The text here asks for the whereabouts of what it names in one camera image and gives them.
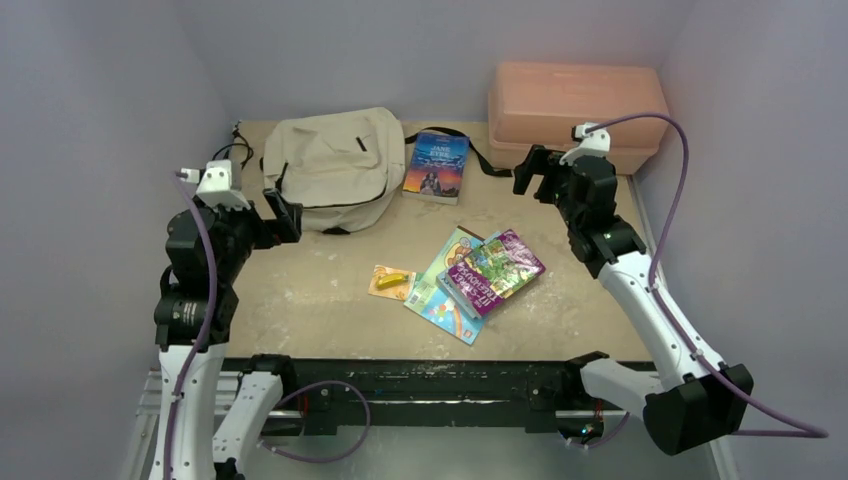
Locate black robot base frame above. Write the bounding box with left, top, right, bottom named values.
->
left=263, top=358, right=624, bottom=437

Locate pink plastic storage box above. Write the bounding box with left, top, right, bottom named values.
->
left=488, top=62, right=669, bottom=169

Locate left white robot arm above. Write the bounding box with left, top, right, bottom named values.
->
left=150, top=188, right=302, bottom=479

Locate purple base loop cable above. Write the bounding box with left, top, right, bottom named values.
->
left=255, top=380, right=372, bottom=465

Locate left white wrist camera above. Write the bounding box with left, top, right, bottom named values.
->
left=177, top=159, right=251, bottom=211

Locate Jane Eyre paperback book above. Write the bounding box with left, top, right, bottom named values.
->
left=401, top=131, right=471, bottom=205

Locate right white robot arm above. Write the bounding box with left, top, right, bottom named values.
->
left=513, top=145, right=754, bottom=455

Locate light blue cartoon activity book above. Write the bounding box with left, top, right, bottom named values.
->
left=404, top=226, right=500, bottom=345

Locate orange banana picture card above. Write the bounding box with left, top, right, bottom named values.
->
left=368, top=265, right=418, bottom=302

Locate black coiled cable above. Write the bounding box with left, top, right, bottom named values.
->
left=211, top=123, right=255, bottom=171

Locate purple Treehouse paperback book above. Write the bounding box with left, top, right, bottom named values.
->
left=437, top=229, right=546, bottom=319

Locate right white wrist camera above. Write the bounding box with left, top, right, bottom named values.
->
left=558, top=122, right=611, bottom=166

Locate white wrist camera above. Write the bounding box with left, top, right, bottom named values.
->
left=177, top=159, right=251, bottom=211
left=558, top=122, right=611, bottom=166

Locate beige canvas backpack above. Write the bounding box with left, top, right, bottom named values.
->
left=262, top=107, right=406, bottom=235

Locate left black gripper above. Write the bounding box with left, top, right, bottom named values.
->
left=206, top=185, right=301, bottom=281

